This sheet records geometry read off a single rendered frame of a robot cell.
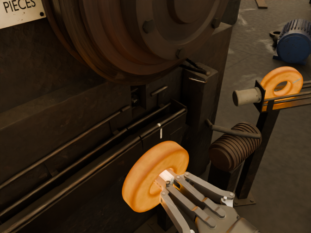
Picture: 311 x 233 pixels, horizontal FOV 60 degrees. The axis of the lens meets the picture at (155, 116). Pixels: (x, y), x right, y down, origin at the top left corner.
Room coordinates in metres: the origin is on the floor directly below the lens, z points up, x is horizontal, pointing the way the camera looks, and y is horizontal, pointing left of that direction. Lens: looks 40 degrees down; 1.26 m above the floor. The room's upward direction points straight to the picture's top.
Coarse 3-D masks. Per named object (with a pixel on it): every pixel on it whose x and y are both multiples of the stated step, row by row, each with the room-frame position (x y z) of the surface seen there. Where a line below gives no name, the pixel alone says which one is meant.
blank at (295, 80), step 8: (272, 72) 0.85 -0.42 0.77; (280, 72) 0.83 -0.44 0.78; (288, 72) 0.83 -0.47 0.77; (296, 72) 0.84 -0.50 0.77; (264, 80) 0.84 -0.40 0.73; (272, 80) 0.83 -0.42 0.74; (280, 80) 0.83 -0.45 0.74; (288, 80) 0.83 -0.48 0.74; (296, 80) 0.84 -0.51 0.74; (272, 88) 0.83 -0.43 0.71; (288, 88) 0.85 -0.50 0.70; (296, 88) 0.84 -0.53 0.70; (272, 96) 0.83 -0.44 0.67
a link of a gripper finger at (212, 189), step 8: (184, 176) 0.32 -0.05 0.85; (192, 176) 0.32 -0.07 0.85; (192, 184) 0.31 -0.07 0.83; (200, 184) 0.30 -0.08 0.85; (208, 184) 0.30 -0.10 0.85; (200, 192) 0.30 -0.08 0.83; (208, 192) 0.29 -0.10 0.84; (216, 192) 0.28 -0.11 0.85; (224, 192) 0.28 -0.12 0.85; (232, 192) 0.28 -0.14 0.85; (216, 200) 0.28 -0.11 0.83
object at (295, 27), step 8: (288, 24) 2.59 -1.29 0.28; (296, 24) 2.46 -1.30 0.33; (304, 24) 2.48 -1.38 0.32; (280, 32) 2.56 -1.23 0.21; (288, 32) 2.32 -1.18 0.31; (296, 32) 2.26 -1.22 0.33; (304, 32) 2.27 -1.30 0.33; (280, 40) 2.30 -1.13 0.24; (288, 40) 2.25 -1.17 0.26; (296, 40) 2.23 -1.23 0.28; (304, 40) 2.20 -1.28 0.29; (280, 48) 2.27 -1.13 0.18; (288, 48) 2.24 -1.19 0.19; (296, 48) 2.22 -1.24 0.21; (304, 48) 2.19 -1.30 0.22; (280, 56) 2.26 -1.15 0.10; (288, 56) 2.23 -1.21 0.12; (296, 56) 2.21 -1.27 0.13; (304, 56) 2.18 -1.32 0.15; (304, 64) 2.28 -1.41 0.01
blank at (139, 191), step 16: (160, 144) 0.35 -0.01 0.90; (176, 144) 0.37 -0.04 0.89; (144, 160) 0.32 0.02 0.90; (160, 160) 0.32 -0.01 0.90; (176, 160) 0.35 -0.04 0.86; (128, 176) 0.30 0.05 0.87; (144, 176) 0.29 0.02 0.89; (128, 192) 0.28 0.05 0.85; (144, 192) 0.29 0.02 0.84; (160, 192) 0.32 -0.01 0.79; (144, 208) 0.29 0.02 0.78
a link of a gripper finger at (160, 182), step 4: (156, 180) 0.31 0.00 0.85; (160, 180) 0.31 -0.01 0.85; (164, 180) 0.31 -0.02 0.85; (156, 184) 0.31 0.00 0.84; (160, 184) 0.30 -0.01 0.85; (164, 184) 0.30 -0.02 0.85; (160, 188) 0.30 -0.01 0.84; (164, 188) 0.29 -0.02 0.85; (168, 192) 0.29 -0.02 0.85; (160, 196) 0.28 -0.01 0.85; (160, 200) 0.28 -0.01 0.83
